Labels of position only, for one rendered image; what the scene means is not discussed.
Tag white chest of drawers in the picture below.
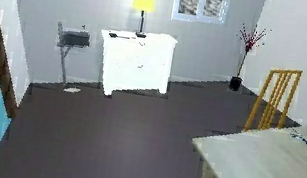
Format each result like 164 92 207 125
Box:
91 24 180 106

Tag black flat remote control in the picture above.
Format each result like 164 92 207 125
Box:
108 31 132 41

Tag white round plate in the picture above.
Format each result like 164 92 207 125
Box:
62 85 82 95

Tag red twig plant black pot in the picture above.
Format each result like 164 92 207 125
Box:
227 21 270 96

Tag yellow shade table lamp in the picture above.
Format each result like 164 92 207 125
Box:
127 0 157 40

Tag grey box on stand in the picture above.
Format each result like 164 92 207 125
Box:
48 20 93 88

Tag white framed window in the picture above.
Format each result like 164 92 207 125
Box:
170 0 231 28

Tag yellow wooden slatted chair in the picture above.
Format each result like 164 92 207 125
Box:
242 62 304 139

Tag pale wooden table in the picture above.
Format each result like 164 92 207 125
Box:
186 105 307 178

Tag blue and grey key bunch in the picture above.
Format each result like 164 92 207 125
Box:
287 128 307 147

